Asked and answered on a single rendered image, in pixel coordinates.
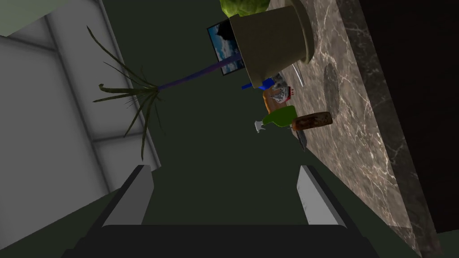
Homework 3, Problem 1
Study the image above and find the grey crumpled object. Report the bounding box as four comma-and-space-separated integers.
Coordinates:
269, 73, 295, 104

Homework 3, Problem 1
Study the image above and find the green spray bottle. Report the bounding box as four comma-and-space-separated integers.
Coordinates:
254, 105, 298, 134

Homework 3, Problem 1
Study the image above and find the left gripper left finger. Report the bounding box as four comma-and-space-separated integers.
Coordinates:
87, 164, 155, 232

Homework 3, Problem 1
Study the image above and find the purple stemmed palm plant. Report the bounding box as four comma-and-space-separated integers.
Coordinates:
86, 26, 244, 162

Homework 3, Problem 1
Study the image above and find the framed sky picture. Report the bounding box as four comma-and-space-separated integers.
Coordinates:
207, 19, 246, 77

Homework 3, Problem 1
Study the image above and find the blue object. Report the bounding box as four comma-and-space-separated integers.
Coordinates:
241, 78, 276, 91

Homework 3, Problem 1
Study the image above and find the grey knife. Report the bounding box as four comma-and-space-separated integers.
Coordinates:
295, 129, 308, 153

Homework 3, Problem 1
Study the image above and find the beige plant pot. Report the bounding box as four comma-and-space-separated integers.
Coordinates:
229, 0, 316, 89

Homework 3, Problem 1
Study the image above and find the silver utensil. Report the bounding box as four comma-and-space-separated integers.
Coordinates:
291, 63, 305, 88

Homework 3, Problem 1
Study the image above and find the orange cutting board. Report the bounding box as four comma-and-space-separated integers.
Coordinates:
262, 89, 287, 115

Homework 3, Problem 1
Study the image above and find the green leafy lettuce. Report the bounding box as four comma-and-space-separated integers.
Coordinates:
219, 0, 272, 18

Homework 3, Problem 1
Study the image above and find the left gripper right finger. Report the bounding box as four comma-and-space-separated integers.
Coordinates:
296, 164, 359, 233

